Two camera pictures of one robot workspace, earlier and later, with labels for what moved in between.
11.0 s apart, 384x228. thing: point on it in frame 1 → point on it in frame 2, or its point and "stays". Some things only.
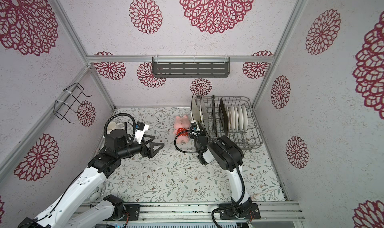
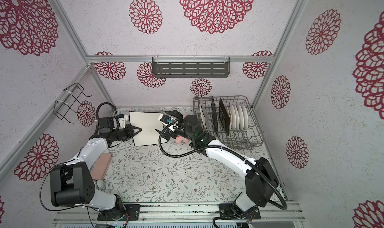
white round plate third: x=244 y=118 stays
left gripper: x=150 y=152 → x=131 y=132
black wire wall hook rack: x=61 y=108 stays
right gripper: x=205 y=134 → x=176 y=114
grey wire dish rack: x=233 y=117 stays
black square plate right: x=224 y=116 stays
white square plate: x=196 y=114 → x=149 y=122
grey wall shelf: x=191 y=66 stays
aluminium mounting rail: x=202 y=212 stays
